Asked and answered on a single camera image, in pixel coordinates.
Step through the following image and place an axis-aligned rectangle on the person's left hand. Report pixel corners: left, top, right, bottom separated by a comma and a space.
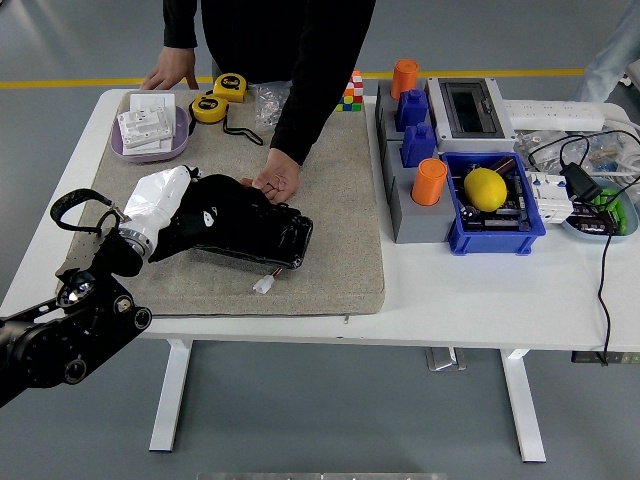
239, 148, 302, 205

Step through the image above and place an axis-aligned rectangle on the person's right hand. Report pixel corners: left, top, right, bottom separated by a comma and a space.
140, 46, 200, 92

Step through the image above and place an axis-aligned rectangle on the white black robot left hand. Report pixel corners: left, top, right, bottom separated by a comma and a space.
121, 164, 221, 237

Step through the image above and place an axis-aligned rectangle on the black rag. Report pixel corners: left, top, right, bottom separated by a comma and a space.
148, 173, 274, 264

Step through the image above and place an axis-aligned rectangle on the black glossy panel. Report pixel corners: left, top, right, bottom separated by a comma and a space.
192, 202, 314, 271

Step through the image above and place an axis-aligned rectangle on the black desk control panel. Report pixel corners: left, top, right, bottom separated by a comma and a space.
571, 351, 640, 365

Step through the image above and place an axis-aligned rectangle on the purple tray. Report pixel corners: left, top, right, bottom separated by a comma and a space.
110, 104, 191, 164

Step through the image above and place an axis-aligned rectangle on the grey-brown mat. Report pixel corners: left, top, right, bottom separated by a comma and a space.
54, 88, 387, 320

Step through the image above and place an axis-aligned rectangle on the clear bag of white parts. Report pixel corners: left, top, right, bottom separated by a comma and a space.
248, 82, 291, 133

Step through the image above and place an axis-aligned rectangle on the person's torso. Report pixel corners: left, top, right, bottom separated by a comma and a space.
199, 0, 351, 85

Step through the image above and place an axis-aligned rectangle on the colourful puzzle cube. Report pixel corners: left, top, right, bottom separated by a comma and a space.
335, 70, 364, 113

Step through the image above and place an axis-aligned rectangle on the blue block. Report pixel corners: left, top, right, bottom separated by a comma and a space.
401, 122, 439, 168
396, 88, 430, 133

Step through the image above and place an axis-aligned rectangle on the grey block holder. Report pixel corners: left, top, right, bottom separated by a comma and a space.
374, 78, 459, 245

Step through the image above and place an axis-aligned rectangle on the orange cylinder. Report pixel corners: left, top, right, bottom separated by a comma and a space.
390, 58, 420, 101
410, 158, 449, 207

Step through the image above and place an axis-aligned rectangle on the grey distribution box with window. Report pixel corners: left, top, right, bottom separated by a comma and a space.
425, 76, 519, 155

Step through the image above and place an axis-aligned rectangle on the white table leg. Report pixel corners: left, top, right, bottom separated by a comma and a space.
148, 338, 194, 454
499, 348, 547, 464

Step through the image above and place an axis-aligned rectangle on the yellow lemon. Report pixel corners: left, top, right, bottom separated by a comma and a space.
463, 167, 509, 211

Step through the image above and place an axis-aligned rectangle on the black circuit module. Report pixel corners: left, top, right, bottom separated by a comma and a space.
459, 202, 531, 234

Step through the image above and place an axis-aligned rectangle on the blue plastic bin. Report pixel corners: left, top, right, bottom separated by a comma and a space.
439, 151, 547, 257

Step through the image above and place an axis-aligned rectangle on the brown cylindrical capacitor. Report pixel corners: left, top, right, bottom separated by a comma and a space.
488, 155, 519, 177

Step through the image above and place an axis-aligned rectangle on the grey metal plate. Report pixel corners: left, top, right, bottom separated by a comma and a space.
424, 346, 467, 372

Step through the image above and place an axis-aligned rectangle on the clear bag of metal parts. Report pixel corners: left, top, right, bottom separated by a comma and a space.
514, 128, 591, 174

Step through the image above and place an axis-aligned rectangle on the white circuit breaker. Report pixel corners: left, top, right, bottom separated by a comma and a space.
524, 170, 576, 225

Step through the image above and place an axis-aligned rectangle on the white power strip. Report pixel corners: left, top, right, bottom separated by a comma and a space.
501, 99, 606, 132

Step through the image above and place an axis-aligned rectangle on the black power adapter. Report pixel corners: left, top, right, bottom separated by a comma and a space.
559, 163, 604, 202

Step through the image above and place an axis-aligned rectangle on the black relay module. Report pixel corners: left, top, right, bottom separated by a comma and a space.
572, 202, 619, 235

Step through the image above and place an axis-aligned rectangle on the clear bag of blue parts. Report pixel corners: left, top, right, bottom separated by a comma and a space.
587, 133, 632, 176

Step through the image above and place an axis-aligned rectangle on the green terminal block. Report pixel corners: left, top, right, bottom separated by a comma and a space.
592, 189, 632, 236

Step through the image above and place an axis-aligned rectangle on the person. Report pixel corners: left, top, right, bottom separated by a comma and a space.
572, 0, 640, 105

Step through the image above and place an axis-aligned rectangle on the light-blue tray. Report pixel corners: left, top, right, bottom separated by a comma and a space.
560, 175, 640, 245

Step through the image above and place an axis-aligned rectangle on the white cart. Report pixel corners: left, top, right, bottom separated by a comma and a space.
621, 59, 640, 94

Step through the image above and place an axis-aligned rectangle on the white wall switch plate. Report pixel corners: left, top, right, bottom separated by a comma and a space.
129, 92, 177, 126
122, 138, 174, 157
116, 107, 174, 148

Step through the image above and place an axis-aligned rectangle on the yellow tape measure with strap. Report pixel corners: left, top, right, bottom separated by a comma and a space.
188, 93, 265, 147

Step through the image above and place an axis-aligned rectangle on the white connector with wires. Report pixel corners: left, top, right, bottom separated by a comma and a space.
252, 268, 284, 295

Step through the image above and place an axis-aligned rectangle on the white power cord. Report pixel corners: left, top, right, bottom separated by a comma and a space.
604, 107, 640, 177

